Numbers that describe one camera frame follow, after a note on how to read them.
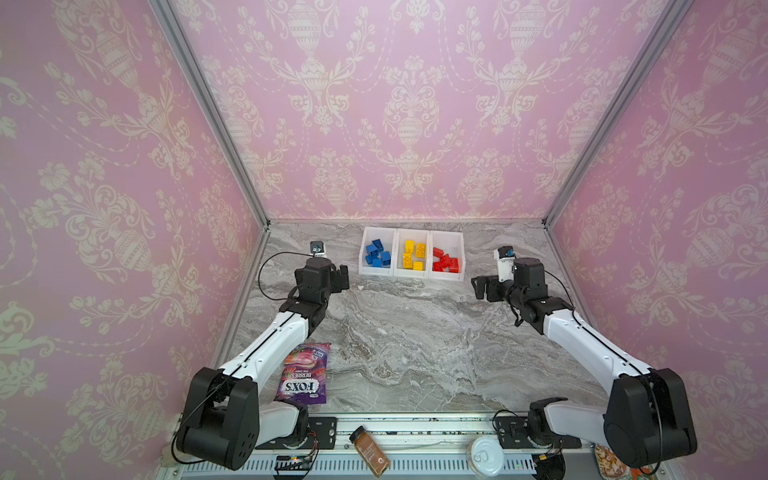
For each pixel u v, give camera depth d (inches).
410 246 43.0
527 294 26.0
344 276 31.9
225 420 16.0
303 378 31.7
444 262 41.6
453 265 41.6
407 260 42.4
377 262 41.7
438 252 42.6
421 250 42.7
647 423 16.0
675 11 26.6
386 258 42.0
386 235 43.6
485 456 26.1
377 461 26.5
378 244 44.0
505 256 29.9
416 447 28.7
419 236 43.2
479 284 31.3
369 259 41.9
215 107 34.4
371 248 42.9
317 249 29.2
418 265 40.6
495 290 30.7
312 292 25.6
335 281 31.8
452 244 43.5
